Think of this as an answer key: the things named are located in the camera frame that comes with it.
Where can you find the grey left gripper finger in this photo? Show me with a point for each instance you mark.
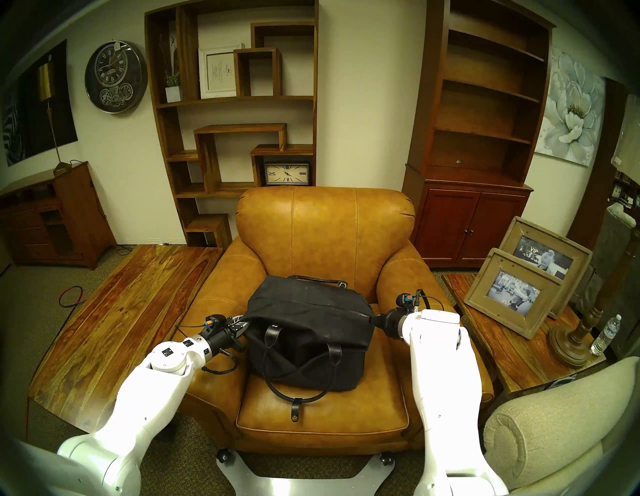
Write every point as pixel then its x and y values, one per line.
pixel 243 327
pixel 236 320

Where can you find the plant in grey pot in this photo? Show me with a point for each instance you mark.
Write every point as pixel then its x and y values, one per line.
pixel 173 94

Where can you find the gold shade lamp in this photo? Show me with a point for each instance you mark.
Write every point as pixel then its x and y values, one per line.
pixel 45 82

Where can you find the grey upholstered armchair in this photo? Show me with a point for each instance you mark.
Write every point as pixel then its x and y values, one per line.
pixel 612 235

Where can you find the cherry wood bookcase hutch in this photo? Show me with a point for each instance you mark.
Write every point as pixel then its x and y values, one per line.
pixel 465 225

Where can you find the round gear wall clock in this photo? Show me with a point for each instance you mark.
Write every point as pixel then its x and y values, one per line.
pixel 116 77

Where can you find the dark bookcase with ornaments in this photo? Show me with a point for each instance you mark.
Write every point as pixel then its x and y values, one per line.
pixel 625 192

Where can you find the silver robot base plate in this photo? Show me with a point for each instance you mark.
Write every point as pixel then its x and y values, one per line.
pixel 300 485

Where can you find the white framed certificate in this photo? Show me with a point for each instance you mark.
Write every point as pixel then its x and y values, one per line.
pixel 217 72

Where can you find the rectangular mantel clock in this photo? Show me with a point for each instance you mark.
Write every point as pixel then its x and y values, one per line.
pixel 286 174

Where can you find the wooden side table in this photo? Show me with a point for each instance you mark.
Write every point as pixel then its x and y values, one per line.
pixel 505 350

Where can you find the tan leather armchair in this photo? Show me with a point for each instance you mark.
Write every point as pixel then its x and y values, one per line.
pixel 325 225

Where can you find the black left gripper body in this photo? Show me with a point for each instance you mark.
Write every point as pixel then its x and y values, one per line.
pixel 224 337

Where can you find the open wooden shelf unit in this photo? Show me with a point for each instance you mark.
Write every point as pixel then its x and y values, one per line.
pixel 187 60

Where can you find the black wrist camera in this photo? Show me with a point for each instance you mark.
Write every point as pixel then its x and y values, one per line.
pixel 406 300
pixel 215 321

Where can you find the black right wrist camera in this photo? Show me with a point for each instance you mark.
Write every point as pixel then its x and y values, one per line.
pixel 406 300

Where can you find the large rustic wood picture frame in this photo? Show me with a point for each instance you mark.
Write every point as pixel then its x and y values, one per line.
pixel 580 252

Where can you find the dark wood sideboard cabinet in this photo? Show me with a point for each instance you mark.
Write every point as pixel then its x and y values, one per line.
pixel 75 220

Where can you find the small rustic wood picture frame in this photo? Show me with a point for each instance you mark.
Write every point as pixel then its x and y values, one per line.
pixel 485 297

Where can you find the rosewood coffee table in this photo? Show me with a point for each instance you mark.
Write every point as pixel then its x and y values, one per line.
pixel 115 310

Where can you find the wooden table lamp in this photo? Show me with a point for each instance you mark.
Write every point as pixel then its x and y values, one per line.
pixel 570 350

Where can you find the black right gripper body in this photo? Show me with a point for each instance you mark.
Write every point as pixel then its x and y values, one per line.
pixel 392 321

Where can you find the dark zebra wall picture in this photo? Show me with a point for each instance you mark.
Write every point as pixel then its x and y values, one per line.
pixel 30 120

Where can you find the clear water bottle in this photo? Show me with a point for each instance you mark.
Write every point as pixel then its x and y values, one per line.
pixel 604 337

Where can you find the white flower painting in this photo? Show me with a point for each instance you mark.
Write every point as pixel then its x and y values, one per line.
pixel 570 110

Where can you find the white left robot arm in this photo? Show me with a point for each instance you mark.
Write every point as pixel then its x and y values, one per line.
pixel 135 400

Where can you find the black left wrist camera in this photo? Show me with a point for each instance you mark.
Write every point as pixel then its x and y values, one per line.
pixel 215 321

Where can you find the black zipper handbag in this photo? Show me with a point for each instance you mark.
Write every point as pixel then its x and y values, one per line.
pixel 310 340

